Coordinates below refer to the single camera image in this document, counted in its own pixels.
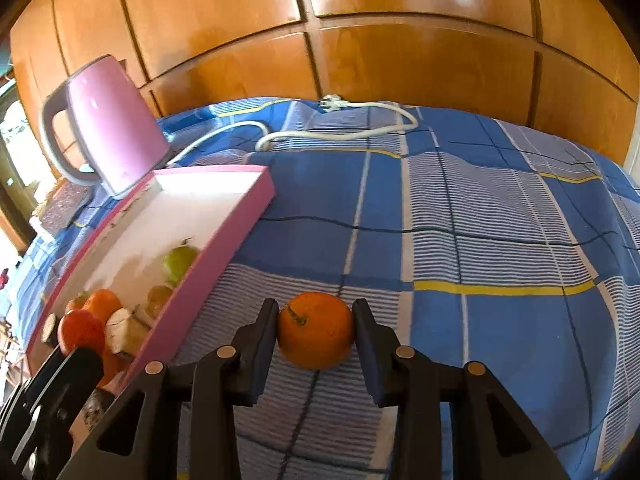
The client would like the orange tangerine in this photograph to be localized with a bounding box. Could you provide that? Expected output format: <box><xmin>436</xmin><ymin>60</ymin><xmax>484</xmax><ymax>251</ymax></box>
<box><xmin>278</xmin><ymin>292</ymin><xmax>355</xmax><ymax>370</ymax></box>
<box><xmin>65</xmin><ymin>292</ymin><xmax>89</xmax><ymax>313</ymax></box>
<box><xmin>82</xmin><ymin>288</ymin><xmax>122</xmax><ymax>325</ymax></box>

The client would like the orange carrot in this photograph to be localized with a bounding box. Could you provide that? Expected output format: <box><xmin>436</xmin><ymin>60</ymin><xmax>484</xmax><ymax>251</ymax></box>
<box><xmin>98</xmin><ymin>347</ymin><xmax>120</xmax><ymax>388</ymax></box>

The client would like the red tomato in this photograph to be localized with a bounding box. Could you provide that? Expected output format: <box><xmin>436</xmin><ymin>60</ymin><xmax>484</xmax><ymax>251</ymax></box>
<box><xmin>58</xmin><ymin>310</ymin><xmax>105</xmax><ymax>356</ymax></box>

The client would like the small yellowish fruit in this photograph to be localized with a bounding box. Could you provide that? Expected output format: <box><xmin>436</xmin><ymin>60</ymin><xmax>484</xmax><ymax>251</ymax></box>
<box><xmin>144</xmin><ymin>285</ymin><xmax>174</xmax><ymax>318</ymax></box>

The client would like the dark block with white top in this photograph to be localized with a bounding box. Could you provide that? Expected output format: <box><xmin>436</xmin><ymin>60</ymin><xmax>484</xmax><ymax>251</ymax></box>
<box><xmin>105</xmin><ymin>308</ymin><xmax>150</xmax><ymax>359</ymax></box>

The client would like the green lime fruit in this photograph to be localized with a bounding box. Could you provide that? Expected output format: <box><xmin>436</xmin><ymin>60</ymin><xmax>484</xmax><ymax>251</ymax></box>
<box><xmin>163</xmin><ymin>243</ymin><xmax>200</xmax><ymax>287</ymax></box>

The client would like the pink rimmed white tray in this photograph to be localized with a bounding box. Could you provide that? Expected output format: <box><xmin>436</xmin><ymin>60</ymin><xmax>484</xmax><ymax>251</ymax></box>
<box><xmin>22</xmin><ymin>162</ymin><xmax>278</xmax><ymax>441</ymax></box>

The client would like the blue plaid bedsheet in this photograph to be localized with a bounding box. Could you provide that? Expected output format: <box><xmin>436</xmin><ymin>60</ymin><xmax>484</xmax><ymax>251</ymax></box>
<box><xmin>8</xmin><ymin>96</ymin><xmax>640</xmax><ymax>480</ymax></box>

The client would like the glittery purple box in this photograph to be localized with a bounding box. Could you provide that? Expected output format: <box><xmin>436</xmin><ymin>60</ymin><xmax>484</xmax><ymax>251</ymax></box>
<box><xmin>29</xmin><ymin>178</ymin><xmax>94</xmax><ymax>240</ymax></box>

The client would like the wooden framed doorway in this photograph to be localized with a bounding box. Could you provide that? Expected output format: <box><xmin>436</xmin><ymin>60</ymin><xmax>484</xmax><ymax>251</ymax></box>
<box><xmin>1</xmin><ymin>79</ymin><xmax>55</xmax><ymax>255</ymax></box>

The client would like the pink electric kettle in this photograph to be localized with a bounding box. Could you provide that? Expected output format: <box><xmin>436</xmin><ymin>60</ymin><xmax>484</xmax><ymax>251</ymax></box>
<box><xmin>40</xmin><ymin>54</ymin><xmax>171</xmax><ymax>198</ymax></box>

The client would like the wooden wardrobe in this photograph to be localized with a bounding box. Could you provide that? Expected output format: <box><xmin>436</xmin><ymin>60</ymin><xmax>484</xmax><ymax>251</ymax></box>
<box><xmin>4</xmin><ymin>0</ymin><xmax>639</xmax><ymax>172</ymax></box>

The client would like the white kettle power cable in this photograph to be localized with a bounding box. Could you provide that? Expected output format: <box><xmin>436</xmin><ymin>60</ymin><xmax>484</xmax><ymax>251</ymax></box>
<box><xmin>167</xmin><ymin>93</ymin><xmax>420</xmax><ymax>167</ymax></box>

